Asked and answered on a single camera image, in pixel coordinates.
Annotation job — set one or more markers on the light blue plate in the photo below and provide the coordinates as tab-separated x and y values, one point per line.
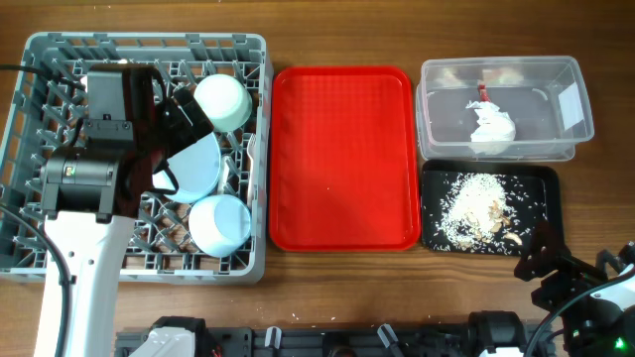
196	169

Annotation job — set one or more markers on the light green saucer bowl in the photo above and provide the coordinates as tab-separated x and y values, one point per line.
219	225

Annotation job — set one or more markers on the rice food waste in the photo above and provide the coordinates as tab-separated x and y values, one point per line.
476	217

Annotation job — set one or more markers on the grey dishwasher rack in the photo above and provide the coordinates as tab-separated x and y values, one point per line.
46	104

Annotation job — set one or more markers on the white napkin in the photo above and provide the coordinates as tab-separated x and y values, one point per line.
495	129

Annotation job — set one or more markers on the red plastic tray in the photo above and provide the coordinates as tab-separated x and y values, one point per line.
343	160

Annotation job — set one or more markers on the white plastic fork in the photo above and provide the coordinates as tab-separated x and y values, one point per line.
251	148

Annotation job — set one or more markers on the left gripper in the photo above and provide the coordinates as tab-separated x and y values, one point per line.
184	134

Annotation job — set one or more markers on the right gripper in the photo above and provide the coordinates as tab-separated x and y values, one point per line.
572	280

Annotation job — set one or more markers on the black tray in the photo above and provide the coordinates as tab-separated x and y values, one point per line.
534	191

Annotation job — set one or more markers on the clear plastic bin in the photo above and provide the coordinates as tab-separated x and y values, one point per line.
545	96

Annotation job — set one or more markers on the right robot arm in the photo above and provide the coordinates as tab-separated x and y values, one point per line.
590	306

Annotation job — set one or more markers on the white plastic spoon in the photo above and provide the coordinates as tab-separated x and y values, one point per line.
224	173

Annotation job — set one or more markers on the red snack wrapper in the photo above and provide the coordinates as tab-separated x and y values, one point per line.
483	94

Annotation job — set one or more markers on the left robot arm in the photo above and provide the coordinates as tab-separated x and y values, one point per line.
82	279

